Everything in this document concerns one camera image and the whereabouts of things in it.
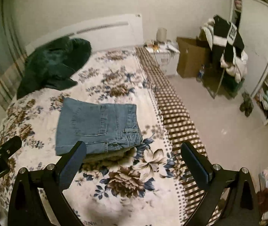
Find brown checkered bed sheet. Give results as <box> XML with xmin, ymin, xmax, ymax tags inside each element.
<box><xmin>134</xmin><ymin>46</ymin><xmax>219</xmax><ymax>226</ymax></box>

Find dark plush slippers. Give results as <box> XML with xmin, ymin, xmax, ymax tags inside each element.
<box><xmin>240</xmin><ymin>92</ymin><xmax>253</xmax><ymax>117</ymax></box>

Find dark green fleece blanket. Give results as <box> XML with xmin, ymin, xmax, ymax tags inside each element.
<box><xmin>16</xmin><ymin>37</ymin><xmax>92</xmax><ymax>99</ymax></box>

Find white nightstand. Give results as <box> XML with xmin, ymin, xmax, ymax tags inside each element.
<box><xmin>146</xmin><ymin>43</ymin><xmax>180</xmax><ymax>78</ymax></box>

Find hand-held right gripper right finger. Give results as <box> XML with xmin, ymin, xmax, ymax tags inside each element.
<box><xmin>180</xmin><ymin>142</ymin><xmax>260</xmax><ymax>226</ymax></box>

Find cream cylindrical container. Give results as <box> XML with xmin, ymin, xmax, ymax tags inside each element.
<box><xmin>157</xmin><ymin>28</ymin><xmax>167</xmax><ymax>43</ymax></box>

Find blue water bottle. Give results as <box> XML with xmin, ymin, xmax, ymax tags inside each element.
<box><xmin>196</xmin><ymin>65</ymin><xmax>206</xmax><ymax>83</ymax></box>

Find white bed headboard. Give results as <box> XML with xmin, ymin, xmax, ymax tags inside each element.
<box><xmin>25</xmin><ymin>14</ymin><xmax>144</xmax><ymax>54</ymax></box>

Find metal frame chair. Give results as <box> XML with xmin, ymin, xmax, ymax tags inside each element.
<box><xmin>203</xmin><ymin>68</ymin><xmax>245</xmax><ymax>98</ymax></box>

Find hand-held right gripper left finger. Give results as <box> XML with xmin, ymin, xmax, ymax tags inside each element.
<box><xmin>8</xmin><ymin>141</ymin><xmax>87</xmax><ymax>226</ymax></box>

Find folded grey fleece pants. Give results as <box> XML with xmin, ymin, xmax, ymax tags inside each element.
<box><xmin>82</xmin><ymin>146</ymin><xmax>137</xmax><ymax>164</ymax></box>

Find large cardboard box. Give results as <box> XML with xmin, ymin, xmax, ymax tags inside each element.
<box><xmin>176</xmin><ymin>36</ymin><xmax>211</xmax><ymax>79</ymax></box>

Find blue denim jeans pants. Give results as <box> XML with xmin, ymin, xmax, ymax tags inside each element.
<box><xmin>55</xmin><ymin>98</ymin><xmax>143</xmax><ymax>156</ymax></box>

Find reddish brown cloth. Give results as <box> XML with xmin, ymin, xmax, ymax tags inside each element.
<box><xmin>256</xmin><ymin>188</ymin><xmax>268</xmax><ymax>215</ymax></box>

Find white wardrobe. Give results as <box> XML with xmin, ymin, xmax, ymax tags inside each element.
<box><xmin>230</xmin><ymin>0</ymin><xmax>268</xmax><ymax>125</ymax></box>

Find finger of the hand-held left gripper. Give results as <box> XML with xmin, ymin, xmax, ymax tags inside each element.
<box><xmin>0</xmin><ymin>135</ymin><xmax>22</xmax><ymax>157</ymax></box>

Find black and white jacket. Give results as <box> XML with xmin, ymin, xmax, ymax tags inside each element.
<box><xmin>212</xmin><ymin>15</ymin><xmax>245</xmax><ymax>63</ymax></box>

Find floral covered bed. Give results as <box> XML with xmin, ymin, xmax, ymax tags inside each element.
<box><xmin>0</xmin><ymin>47</ymin><xmax>188</xmax><ymax>226</ymax></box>

